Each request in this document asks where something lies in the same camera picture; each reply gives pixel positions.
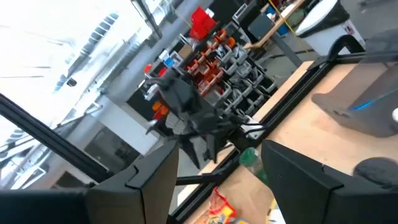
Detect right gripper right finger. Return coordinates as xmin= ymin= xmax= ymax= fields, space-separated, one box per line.
xmin=260 ymin=139 xmax=398 ymax=224

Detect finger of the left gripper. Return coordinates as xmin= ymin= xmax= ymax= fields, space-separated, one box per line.
xmin=180 ymin=136 xmax=203 ymax=170
xmin=205 ymin=133 xmax=224 ymax=164

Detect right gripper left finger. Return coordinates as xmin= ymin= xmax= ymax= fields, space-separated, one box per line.
xmin=83 ymin=140 xmax=180 ymax=224

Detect green lid glass jar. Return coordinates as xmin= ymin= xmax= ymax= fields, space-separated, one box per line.
xmin=238 ymin=146 xmax=270 ymax=187

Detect red yellow noodle packet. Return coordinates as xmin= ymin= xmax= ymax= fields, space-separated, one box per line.
xmin=198 ymin=186 xmax=238 ymax=224

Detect shelf of orange grey bins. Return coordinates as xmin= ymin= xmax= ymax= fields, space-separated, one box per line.
xmin=183 ymin=27 xmax=279 ymax=116

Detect red storage bins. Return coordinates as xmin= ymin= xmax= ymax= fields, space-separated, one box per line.
xmin=189 ymin=6 xmax=218 ymax=42

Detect wooden workbench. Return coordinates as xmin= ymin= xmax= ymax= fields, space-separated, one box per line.
xmin=243 ymin=0 xmax=308 ymax=68

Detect white trash can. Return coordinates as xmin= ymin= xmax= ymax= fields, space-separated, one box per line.
xmin=294 ymin=0 xmax=366 ymax=57

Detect black aluminium table frame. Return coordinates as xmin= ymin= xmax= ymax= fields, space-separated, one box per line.
xmin=0 ymin=34 xmax=398 ymax=224

